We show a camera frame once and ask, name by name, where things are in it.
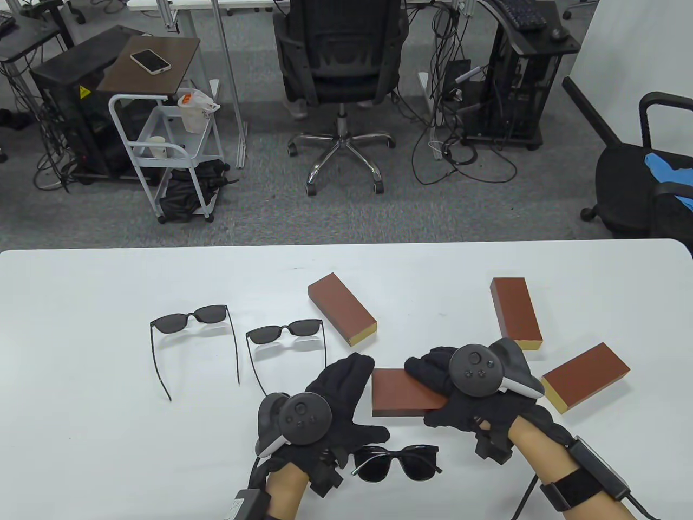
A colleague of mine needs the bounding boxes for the person's left hand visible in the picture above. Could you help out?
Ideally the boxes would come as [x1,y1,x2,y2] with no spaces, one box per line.
[265,352,390,472]

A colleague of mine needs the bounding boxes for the person's right hand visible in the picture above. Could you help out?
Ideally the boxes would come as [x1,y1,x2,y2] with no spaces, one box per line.
[404,347,572,445]

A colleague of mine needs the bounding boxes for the brown storage box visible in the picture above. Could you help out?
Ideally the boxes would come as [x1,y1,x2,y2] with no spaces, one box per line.
[541,342,631,415]
[308,272,378,347]
[371,368,450,418]
[490,277,544,353]

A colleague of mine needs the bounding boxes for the black sunglasses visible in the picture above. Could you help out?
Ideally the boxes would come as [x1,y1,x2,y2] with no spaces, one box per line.
[246,319,328,396]
[351,444,442,483]
[150,304,240,401]

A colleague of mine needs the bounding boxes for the person's left forearm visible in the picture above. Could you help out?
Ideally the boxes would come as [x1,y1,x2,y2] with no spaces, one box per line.
[265,463,310,520]

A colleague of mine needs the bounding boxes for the person's right forearm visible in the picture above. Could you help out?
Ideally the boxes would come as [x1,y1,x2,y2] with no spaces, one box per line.
[509,417,645,520]

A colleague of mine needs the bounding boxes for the grey VR controller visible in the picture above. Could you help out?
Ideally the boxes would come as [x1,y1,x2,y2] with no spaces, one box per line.
[448,337,545,400]
[256,392,332,458]

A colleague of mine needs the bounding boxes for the black wrist battery pack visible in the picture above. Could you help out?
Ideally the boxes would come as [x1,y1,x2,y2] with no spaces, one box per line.
[222,489,271,520]
[563,436,631,502]

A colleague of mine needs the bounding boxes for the black bag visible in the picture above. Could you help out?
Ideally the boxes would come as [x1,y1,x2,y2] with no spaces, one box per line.
[159,159,239,223]

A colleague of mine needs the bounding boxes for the black fabric office chair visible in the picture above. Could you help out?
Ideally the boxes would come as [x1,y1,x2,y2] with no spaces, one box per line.
[561,76,693,240]

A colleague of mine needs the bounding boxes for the white desk foot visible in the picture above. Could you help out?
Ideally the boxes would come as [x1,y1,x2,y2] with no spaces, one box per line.
[418,72,443,161]

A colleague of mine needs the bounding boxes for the black computer stand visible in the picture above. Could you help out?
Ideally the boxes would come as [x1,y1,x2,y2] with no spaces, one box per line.
[465,0,583,151]

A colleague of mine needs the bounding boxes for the black floor box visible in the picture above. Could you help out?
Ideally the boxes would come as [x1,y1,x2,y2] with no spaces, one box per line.
[443,58,473,103]

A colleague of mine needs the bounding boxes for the blue cloth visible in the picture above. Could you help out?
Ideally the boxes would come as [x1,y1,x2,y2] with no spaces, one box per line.
[644,152,693,212]

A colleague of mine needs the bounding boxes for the white plastic bag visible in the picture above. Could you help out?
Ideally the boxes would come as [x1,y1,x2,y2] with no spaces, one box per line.
[177,88,221,134]

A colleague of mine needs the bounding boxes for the black mesh office chair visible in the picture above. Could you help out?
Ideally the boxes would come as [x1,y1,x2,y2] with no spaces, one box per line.
[272,0,410,197]

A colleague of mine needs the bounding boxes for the white rolling cart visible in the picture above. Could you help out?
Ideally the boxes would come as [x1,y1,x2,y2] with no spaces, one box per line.
[108,93,225,225]

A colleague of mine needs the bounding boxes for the black keyboard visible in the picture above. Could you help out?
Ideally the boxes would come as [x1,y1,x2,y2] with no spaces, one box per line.
[494,0,548,31]

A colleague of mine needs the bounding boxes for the white smartphone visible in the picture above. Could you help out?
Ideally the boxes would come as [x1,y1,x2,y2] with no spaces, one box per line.
[130,48,172,75]

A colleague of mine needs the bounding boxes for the black computer case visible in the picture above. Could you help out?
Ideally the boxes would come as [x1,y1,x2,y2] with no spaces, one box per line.
[30,25,149,182]

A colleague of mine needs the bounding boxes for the black desk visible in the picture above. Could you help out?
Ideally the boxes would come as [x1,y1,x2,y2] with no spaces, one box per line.
[0,11,64,60]

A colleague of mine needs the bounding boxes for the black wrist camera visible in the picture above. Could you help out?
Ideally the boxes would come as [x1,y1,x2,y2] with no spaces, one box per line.
[475,422,514,464]
[309,447,352,498]

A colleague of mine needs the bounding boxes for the black wrist strap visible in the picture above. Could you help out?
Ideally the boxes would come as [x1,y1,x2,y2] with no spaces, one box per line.
[540,469,607,512]

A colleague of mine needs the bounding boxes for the black floor cables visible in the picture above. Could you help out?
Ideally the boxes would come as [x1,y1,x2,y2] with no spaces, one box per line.
[410,95,519,186]

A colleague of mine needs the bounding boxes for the black cable bundle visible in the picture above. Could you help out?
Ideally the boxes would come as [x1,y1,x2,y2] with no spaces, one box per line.
[32,97,82,194]

